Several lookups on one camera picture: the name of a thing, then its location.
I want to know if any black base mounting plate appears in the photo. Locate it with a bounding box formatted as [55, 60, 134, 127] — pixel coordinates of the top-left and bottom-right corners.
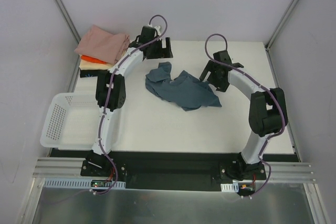
[51, 149, 299, 191]

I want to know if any folded cream t-shirt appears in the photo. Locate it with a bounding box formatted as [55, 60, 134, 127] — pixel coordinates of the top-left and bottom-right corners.
[79, 55, 113, 70]

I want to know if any right aluminium frame post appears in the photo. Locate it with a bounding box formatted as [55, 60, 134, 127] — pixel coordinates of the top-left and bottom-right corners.
[264, 0, 317, 51]

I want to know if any folded orange t-shirt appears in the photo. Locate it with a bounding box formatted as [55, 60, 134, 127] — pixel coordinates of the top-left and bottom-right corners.
[81, 55, 107, 64]

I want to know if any left aluminium frame post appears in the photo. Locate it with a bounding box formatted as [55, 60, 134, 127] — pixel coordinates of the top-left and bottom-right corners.
[54, 0, 81, 43]

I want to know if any right white cable duct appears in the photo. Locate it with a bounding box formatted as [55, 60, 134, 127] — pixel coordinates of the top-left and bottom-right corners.
[220, 183, 255, 193]

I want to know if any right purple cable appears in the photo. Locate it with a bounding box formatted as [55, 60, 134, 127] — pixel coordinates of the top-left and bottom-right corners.
[205, 34, 287, 201]

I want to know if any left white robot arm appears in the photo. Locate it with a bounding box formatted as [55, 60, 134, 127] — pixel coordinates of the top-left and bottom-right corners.
[86, 25, 173, 176]

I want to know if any white perforated plastic basket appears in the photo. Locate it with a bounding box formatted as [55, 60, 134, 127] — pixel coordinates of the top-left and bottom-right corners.
[39, 92, 124, 151]

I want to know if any aluminium frame post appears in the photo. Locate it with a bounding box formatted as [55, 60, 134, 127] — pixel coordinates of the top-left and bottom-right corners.
[264, 0, 317, 51]
[54, 0, 81, 43]

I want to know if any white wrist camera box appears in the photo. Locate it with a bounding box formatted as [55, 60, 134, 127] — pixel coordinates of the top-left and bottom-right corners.
[148, 24, 161, 32]

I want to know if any left white cable duct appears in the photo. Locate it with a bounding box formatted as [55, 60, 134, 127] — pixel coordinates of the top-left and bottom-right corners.
[44, 178, 114, 190]

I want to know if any teal blue t-shirt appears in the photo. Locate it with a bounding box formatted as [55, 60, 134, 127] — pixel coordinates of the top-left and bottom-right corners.
[145, 62, 222, 111]

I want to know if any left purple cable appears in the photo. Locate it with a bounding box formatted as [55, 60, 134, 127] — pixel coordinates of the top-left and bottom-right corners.
[89, 15, 169, 196]

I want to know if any folded pink t-shirt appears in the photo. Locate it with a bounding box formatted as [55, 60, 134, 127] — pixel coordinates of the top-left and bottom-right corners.
[75, 25, 130, 65]

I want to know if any purple cable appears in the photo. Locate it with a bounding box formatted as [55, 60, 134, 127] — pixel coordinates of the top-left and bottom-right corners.
[205, 34, 287, 201]
[89, 15, 169, 196]

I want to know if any white cable duct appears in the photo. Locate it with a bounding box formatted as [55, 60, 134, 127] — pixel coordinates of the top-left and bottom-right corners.
[44, 178, 114, 190]
[220, 183, 255, 193]

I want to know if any horizontal aluminium rail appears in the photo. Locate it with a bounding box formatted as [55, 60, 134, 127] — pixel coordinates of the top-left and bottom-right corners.
[33, 157, 318, 184]

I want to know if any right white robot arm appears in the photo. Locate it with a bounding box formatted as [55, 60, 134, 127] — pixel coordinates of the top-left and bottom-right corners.
[200, 50, 288, 181]

